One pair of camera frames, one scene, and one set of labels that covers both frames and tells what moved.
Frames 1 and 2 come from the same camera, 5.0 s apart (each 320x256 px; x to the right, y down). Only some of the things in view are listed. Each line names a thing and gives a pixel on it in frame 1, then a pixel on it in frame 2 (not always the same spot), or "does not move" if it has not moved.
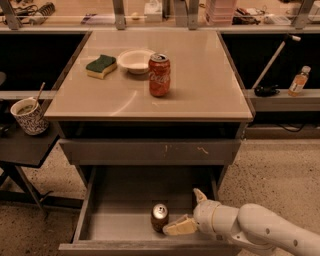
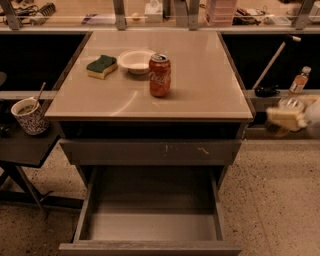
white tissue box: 153,12 does not move
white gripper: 204,213 → 313,117
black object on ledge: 266,91 does not move
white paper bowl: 136,60 does not move
